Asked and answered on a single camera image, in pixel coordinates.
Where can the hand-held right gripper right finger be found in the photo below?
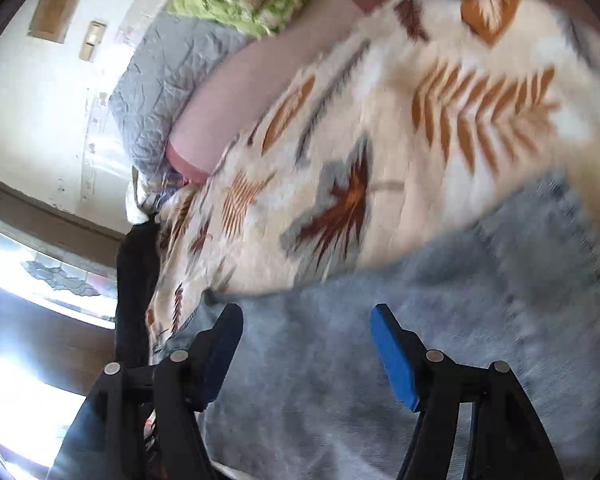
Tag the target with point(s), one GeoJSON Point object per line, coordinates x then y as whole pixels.
{"type": "Point", "coordinates": [395, 355]}

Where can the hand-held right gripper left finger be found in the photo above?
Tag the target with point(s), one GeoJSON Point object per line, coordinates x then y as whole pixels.
{"type": "Point", "coordinates": [221, 355]}

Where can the blue denim pants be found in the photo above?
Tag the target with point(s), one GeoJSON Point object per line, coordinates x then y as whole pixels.
{"type": "Point", "coordinates": [330, 360]}

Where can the black cloth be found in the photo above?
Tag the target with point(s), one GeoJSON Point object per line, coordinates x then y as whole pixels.
{"type": "Point", "coordinates": [135, 290]}

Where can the white cloth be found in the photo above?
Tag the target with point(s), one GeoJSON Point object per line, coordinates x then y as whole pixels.
{"type": "Point", "coordinates": [135, 205]}

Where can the leaf print blanket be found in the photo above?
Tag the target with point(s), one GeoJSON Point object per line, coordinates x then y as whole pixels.
{"type": "Point", "coordinates": [405, 160]}

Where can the patterned glass window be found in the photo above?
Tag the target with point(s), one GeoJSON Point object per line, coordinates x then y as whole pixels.
{"type": "Point", "coordinates": [45, 270]}

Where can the pink bed sheet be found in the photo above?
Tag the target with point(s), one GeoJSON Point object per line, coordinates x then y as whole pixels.
{"type": "Point", "coordinates": [260, 90]}

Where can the grey quilted blanket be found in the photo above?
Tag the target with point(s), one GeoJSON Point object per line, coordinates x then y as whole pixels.
{"type": "Point", "coordinates": [165, 85]}

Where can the beige wall switch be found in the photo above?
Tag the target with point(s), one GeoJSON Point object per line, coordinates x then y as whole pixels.
{"type": "Point", "coordinates": [93, 40]}

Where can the wooden wall panel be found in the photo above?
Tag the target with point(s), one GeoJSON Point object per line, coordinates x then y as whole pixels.
{"type": "Point", "coordinates": [60, 5]}

